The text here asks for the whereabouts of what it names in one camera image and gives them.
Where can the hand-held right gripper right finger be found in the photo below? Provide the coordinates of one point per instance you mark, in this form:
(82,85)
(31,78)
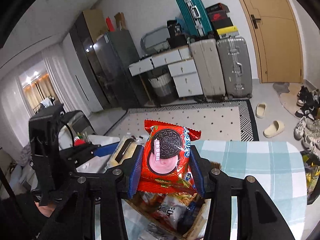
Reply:
(200,177)

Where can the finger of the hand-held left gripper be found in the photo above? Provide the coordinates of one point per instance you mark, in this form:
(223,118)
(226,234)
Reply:
(105,150)
(77,153)

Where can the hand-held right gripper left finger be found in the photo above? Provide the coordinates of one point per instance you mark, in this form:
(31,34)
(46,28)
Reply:
(135,175)

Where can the yellow biscuit packet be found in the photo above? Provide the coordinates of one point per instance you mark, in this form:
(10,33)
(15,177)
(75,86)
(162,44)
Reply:
(120,152)

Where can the red cookie packet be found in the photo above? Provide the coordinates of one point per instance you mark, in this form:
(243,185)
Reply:
(165,170)

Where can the white snack bag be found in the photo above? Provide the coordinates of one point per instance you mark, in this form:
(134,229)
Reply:
(170,210)

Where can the brown cardboard box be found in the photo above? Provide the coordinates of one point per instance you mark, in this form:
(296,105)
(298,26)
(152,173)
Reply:
(197,226)

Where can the person's left hand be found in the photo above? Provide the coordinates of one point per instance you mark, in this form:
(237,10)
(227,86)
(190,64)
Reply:
(46,210)

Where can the red paper box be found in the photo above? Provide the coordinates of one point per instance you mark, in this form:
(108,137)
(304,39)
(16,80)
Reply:
(80,141)

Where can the clothes rack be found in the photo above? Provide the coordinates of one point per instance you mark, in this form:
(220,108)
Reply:
(43,105)

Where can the checkered tablecloth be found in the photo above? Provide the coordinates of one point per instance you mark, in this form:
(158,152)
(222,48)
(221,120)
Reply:
(250,155)

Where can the patterned floor rug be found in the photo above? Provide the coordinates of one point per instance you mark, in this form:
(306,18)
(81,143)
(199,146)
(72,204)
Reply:
(200,115)

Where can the white curtain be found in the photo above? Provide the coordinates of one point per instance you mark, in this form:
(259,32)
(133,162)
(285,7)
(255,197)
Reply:
(57,75)

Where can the woven laundry basket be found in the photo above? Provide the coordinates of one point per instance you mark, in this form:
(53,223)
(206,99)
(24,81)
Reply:
(160,85)

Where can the dark refrigerator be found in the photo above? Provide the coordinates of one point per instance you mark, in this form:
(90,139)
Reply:
(115,62)

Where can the beige slipper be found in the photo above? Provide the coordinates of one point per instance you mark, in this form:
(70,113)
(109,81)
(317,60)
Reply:
(273,129)
(261,110)

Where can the dark wardrobe cabinet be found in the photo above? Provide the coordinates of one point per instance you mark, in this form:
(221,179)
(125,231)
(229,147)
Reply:
(82,55)

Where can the white drawer dresser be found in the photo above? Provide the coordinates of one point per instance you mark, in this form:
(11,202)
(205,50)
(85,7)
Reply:
(185,75)

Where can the beige suitcase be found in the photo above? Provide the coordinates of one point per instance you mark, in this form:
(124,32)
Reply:
(207,67)

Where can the yellow green plastic bag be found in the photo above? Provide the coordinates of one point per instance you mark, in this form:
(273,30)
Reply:
(311,172)

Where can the pile of shoes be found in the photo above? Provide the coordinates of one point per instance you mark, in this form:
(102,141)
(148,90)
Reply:
(305,127)

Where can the round door mat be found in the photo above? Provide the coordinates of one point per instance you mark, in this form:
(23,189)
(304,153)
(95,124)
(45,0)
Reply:
(287,100)

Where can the silver suitcase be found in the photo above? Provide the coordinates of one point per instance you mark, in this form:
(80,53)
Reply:
(233,65)

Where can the oval mirror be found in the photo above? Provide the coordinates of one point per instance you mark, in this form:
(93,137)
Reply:
(155,37)

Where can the tan cardboard carton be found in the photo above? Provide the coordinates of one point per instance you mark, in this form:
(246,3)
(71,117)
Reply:
(93,22)

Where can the yellow black box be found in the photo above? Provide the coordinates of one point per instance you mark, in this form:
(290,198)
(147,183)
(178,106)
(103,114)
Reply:
(227,31)

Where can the wooden door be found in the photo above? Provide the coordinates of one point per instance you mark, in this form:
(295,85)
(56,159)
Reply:
(275,42)

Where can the black red shoebox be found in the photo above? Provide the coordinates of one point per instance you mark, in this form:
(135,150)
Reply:
(220,17)

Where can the teal suitcase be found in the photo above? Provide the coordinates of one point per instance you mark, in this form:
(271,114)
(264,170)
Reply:
(192,12)

